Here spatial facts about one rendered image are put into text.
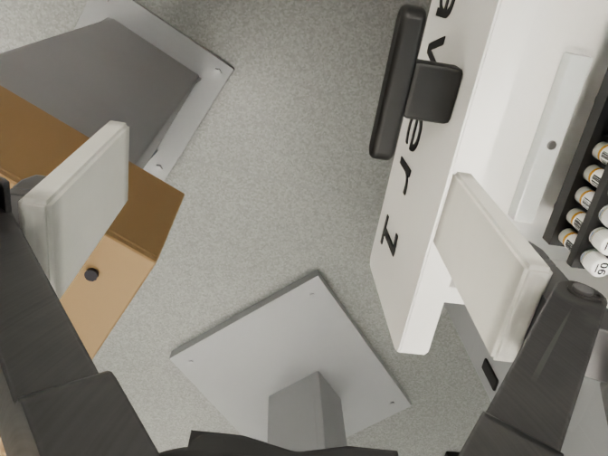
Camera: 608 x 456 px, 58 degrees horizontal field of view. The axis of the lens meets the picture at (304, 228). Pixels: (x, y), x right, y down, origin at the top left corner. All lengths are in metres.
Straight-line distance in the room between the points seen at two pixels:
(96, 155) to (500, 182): 0.28
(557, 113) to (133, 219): 0.28
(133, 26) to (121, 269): 0.88
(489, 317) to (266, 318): 1.25
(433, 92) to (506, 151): 0.12
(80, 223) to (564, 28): 0.30
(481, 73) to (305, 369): 1.27
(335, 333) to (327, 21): 0.75
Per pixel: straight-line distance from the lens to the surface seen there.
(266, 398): 1.55
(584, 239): 0.35
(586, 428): 0.78
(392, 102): 0.27
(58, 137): 0.43
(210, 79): 1.19
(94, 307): 0.38
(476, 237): 0.18
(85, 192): 0.16
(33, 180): 0.17
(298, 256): 1.34
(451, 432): 1.77
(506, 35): 0.27
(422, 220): 0.30
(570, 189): 0.37
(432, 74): 0.28
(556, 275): 0.17
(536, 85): 0.38
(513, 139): 0.38
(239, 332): 1.42
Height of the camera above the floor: 1.18
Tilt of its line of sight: 64 degrees down
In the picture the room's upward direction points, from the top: 175 degrees clockwise
